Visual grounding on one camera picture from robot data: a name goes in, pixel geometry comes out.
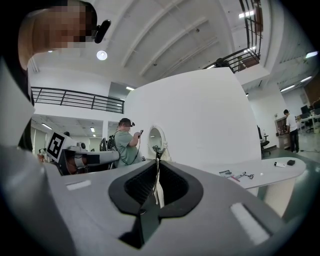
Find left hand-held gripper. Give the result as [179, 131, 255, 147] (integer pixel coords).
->
[45, 131, 121, 176]

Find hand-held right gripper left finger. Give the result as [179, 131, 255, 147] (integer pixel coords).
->
[43, 159, 158, 256]

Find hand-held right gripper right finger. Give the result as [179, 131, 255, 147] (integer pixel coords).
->
[142, 159, 300, 256]

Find white table top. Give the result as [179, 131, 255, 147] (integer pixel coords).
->
[197, 156, 307, 190]

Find white box with round opening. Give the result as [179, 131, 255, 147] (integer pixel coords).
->
[146, 123, 172, 162]

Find black balcony railing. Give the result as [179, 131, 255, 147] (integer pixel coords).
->
[31, 86, 125, 115]

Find white ribbed table base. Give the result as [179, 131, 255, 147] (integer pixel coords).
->
[248, 174, 302, 218]

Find black office chair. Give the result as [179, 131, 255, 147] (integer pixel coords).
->
[257, 124, 272, 159]

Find white partition board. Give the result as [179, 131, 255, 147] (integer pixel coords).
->
[123, 66, 263, 168]

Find person's white shirt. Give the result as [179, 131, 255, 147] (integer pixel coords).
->
[0, 56, 36, 152]

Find wooden cabinet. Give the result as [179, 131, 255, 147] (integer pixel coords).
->
[274, 116, 292, 150]

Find person's head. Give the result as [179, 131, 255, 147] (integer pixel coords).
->
[17, 0, 99, 71]

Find office desks with monitors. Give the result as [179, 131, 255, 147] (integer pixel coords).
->
[294, 99, 320, 135]

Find black stair railing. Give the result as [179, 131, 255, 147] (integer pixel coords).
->
[202, 0, 265, 74]

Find black head-mounted camera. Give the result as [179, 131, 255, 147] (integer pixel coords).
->
[93, 19, 112, 44]

